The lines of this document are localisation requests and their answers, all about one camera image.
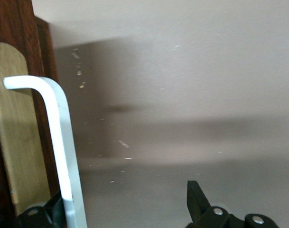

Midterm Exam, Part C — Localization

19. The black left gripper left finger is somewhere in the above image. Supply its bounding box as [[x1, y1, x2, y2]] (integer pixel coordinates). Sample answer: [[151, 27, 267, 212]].
[[16, 192, 67, 228]]

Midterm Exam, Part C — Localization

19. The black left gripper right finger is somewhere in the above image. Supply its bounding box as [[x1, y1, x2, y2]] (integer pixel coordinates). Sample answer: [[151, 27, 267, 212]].
[[186, 180, 245, 228]]

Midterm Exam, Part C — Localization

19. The dark brown wooden cabinet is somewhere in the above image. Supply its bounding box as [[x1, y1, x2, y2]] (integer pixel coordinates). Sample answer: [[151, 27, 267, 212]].
[[34, 16, 60, 198]]

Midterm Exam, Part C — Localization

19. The white metal drawer handle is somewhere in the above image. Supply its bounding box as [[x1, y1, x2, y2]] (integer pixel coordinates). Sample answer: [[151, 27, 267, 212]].
[[3, 75, 88, 228]]

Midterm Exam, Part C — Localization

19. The light wood drawer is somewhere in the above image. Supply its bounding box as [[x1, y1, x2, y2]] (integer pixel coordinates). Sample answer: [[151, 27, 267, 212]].
[[0, 0, 52, 217]]

